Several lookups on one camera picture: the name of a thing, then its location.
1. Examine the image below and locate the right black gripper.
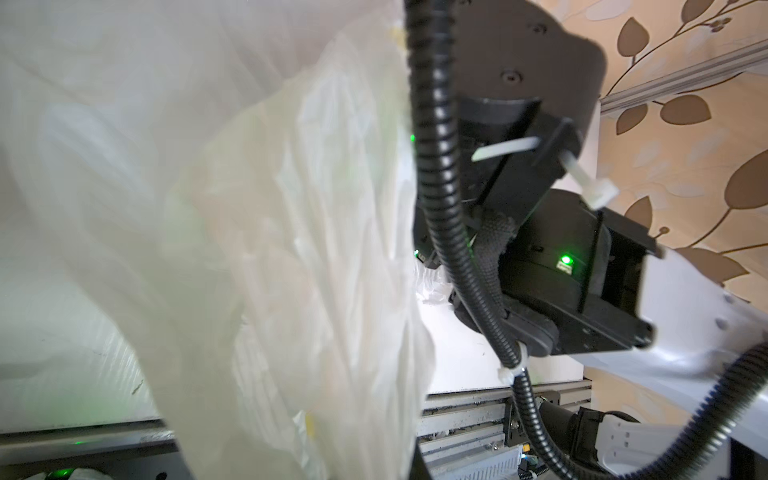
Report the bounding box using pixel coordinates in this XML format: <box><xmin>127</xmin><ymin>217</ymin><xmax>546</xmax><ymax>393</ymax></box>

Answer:
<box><xmin>413</xmin><ymin>0</ymin><xmax>607</xmax><ymax>229</ymax></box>

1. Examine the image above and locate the white plastic bag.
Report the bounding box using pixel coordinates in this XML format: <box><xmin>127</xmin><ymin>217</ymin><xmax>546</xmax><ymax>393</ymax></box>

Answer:
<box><xmin>1</xmin><ymin>1</ymin><xmax>434</xmax><ymax>479</ymax></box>

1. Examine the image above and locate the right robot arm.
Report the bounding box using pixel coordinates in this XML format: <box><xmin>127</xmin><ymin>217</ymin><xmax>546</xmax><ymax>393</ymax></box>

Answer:
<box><xmin>404</xmin><ymin>1</ymin><xmax>767</xmax><ymax>479</ymax></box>

